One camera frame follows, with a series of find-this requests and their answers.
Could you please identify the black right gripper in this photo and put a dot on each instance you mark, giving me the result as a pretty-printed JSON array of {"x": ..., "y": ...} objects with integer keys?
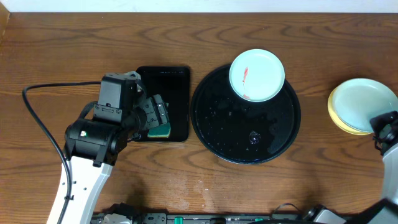
[{"x": 383, "y": 122}]

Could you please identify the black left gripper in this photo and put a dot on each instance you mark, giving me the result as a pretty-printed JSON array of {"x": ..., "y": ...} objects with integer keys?
[{"x": 152, "y": 112}]

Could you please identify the green yellow sponge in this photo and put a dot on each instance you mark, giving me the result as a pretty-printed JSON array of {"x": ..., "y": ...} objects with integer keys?
[{"x": 162, "y": 131}]

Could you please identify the pale green plate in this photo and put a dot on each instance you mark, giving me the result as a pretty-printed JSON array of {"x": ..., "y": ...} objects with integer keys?
[{"x": 358, "y": 100}]

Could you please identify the yellow plate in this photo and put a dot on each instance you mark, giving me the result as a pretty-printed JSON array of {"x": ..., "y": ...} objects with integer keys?
[{"x": 338, "y": 122}]

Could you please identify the light blue plate with stain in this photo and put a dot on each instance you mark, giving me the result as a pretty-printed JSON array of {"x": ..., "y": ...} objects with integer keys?
[{"x": 256, "y": 75}]

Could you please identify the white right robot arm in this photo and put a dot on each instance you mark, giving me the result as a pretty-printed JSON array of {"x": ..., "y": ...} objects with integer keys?
[{"x": 385, "y": 211}]

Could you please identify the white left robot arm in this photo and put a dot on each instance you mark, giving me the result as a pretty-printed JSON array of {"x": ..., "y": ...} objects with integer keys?
[{"x": 92, "y": 145}]

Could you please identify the black rectangular tray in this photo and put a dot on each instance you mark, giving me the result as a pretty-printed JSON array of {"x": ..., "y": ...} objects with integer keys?
[{"x": 173, "y": 85}]

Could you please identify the black round tray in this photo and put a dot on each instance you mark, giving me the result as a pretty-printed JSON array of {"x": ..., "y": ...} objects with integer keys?
[{"x": 241, "y": 131}]

